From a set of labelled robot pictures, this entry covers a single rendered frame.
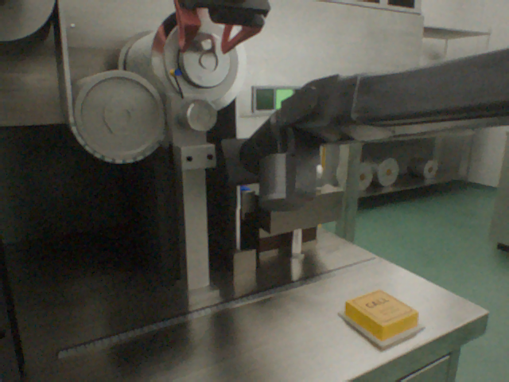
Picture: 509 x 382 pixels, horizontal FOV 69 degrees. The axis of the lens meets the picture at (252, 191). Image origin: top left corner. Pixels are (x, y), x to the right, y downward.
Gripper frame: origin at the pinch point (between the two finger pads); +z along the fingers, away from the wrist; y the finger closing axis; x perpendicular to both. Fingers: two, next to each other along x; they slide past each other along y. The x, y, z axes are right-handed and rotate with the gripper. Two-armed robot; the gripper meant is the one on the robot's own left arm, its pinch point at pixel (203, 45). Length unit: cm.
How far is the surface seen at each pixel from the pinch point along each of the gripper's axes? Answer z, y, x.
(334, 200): 16.5, 24.9, -19.5
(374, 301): 8.2, 16.9, -37.9
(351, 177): 65, 80, 4
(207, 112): 2.1, -1.6, -9.3
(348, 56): 26, 60, 26
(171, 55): 3.4, -3.5, 1.4
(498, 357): 98, 151, -84
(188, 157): 6.9, -4.0, -12.9
